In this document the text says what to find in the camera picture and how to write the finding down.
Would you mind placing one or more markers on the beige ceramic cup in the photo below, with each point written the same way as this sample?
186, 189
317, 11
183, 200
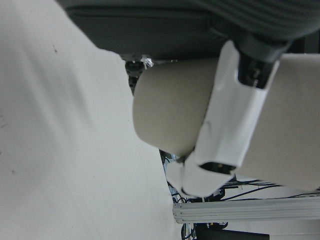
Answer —
175, 105

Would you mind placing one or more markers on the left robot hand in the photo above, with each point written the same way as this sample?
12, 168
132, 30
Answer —
175, 25

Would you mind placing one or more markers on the aluminium post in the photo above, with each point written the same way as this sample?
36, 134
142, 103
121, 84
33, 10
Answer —
250, 210

